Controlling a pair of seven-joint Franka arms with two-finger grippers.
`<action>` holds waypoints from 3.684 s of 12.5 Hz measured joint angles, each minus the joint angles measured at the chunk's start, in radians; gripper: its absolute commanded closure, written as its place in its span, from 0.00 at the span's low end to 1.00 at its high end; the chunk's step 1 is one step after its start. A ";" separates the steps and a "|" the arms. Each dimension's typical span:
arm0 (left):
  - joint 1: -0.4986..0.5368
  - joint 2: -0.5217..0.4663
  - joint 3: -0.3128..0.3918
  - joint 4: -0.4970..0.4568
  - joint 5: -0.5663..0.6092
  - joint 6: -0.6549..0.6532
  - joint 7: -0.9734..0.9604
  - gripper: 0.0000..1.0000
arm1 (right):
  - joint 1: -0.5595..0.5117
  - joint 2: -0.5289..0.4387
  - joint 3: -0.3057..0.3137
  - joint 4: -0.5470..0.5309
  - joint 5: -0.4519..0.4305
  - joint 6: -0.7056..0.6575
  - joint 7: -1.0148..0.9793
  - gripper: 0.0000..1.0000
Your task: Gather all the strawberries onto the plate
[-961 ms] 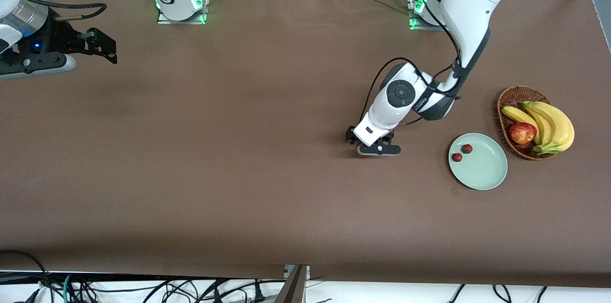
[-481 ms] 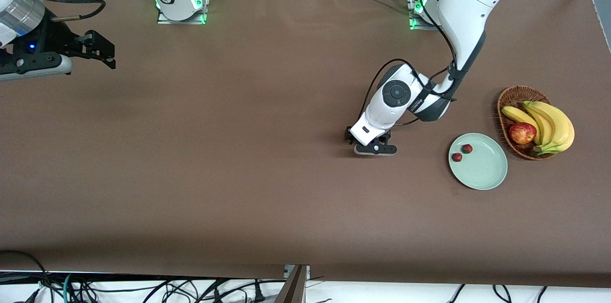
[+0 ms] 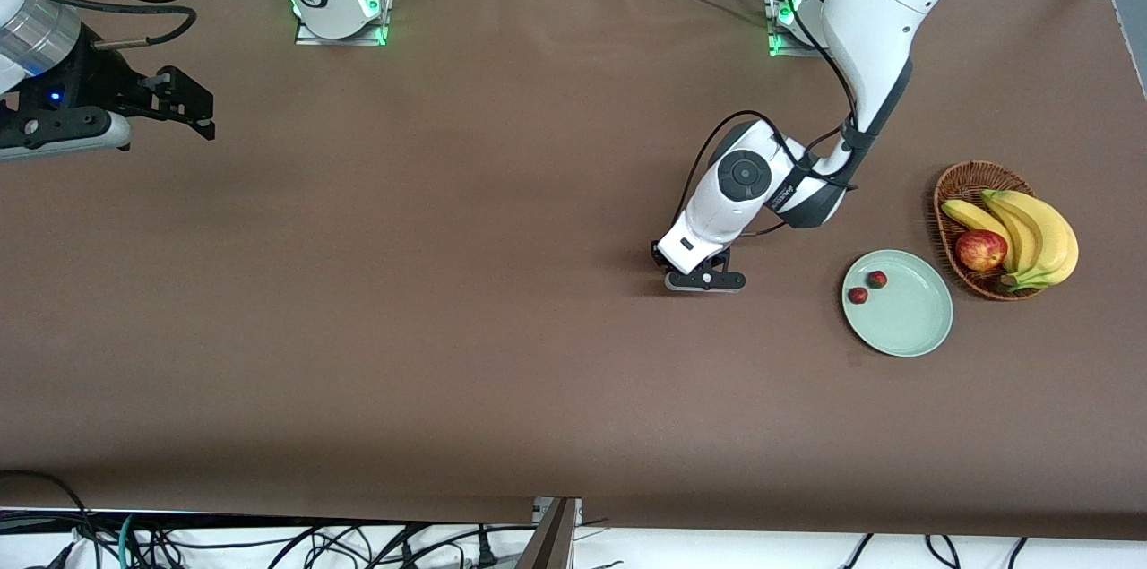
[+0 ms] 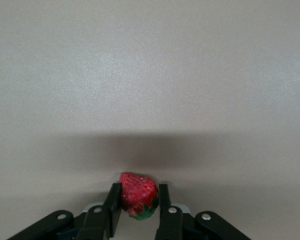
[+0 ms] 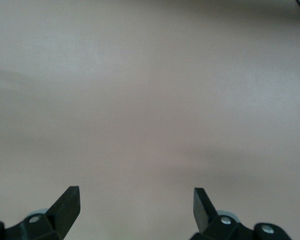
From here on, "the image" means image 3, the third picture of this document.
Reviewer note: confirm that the metal base plate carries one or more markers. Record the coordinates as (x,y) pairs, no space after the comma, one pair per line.
(784,45)
(340,38)

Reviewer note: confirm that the red strawberry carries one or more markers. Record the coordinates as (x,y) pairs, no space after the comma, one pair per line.
(876,279)
(858,296)

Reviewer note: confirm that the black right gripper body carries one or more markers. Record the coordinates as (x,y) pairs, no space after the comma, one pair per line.
(92,78)

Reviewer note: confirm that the brown wooden post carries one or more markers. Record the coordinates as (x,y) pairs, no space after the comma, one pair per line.
(551,542)

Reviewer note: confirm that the brown wicker basket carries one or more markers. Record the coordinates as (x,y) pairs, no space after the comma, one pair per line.
(981,285)

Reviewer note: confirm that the pale green plate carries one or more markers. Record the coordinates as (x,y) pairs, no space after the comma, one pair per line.
(909,314)

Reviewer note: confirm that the brown table cover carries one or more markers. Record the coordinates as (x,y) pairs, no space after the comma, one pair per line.
(448,327)

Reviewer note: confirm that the yellow banana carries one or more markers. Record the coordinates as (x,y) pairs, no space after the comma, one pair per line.
(972,218)
(1057,237)
(1021,237)

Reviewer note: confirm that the red apple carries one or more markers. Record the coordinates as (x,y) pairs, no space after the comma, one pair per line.
(981,250)

